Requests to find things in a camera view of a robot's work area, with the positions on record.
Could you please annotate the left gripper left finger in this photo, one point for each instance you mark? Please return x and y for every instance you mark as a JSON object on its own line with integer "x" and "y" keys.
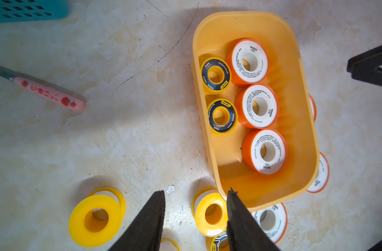
{"x": 145, "y": 232}

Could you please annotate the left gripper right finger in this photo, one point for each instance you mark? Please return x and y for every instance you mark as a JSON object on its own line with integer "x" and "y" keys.
{"x": 244, "y": 233}

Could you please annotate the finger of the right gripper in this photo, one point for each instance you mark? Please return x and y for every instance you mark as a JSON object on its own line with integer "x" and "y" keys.
{"x": 366, "y": 67}

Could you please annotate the yellow black tape roll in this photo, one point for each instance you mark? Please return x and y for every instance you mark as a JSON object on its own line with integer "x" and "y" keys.
{"x": 218, "y": 243}
{"x": 223, "y": 116}
{"x": 216, "y": 76}

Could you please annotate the orange white sealing tape roll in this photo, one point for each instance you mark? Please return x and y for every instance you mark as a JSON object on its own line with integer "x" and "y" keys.
{"x": 322, "y": 177}
{"x": 248, "y": 63}
{"x": 313, "y": 107}
{"x": 273, "y": 221}
{"x": 257, "y": 107}
{"x": 264, "y": 151}

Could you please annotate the yellow plastic storage box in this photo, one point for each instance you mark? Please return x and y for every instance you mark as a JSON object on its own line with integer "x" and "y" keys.
{"x": 216, "y": 35}

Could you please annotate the teal plastic basket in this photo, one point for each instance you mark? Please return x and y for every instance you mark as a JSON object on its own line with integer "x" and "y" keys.
{"x": 12, "y": 11}

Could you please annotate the small spoon with red handle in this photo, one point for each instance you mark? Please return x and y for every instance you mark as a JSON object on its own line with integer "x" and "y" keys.
{"x": 65, "y": 100}

